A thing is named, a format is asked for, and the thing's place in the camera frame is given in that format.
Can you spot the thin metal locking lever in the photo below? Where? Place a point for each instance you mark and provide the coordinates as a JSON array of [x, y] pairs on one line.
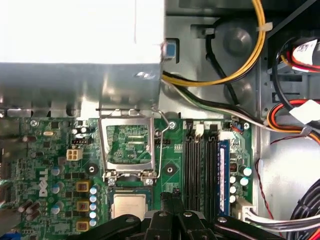
[[160, 155]]

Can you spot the installed blue RAM stick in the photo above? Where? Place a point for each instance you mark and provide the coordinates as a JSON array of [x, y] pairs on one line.
[[223, 175]]

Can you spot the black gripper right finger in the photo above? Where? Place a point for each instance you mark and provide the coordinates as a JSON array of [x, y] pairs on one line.
[[190, 222]]

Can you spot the white power connector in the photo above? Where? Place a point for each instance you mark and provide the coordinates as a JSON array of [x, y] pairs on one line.
[[241, 210]]

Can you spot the grey power supply unit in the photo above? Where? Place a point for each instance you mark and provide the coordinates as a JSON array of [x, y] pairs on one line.
[[75, 82]]

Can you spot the black open PC case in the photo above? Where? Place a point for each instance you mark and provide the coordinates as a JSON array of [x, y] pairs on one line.
[[237, 37]]

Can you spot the black CPU socket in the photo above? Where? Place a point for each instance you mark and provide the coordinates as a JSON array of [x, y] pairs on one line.
[[130, 179]]

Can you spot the black RAM slot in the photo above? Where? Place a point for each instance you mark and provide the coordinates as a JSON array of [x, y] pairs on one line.
[[193, 170], [211, 170]]

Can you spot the green Dell motherboard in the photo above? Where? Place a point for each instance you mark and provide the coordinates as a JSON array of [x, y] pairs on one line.
[[50, 150]]

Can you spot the silver green CPU chip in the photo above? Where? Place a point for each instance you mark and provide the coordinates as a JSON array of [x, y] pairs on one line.
[[128, 205]]

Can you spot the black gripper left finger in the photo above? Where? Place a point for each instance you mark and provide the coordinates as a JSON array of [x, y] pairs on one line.
[[160, 225]]

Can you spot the metal socket cover frame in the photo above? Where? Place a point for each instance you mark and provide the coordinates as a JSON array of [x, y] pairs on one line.
[[130, 165]]

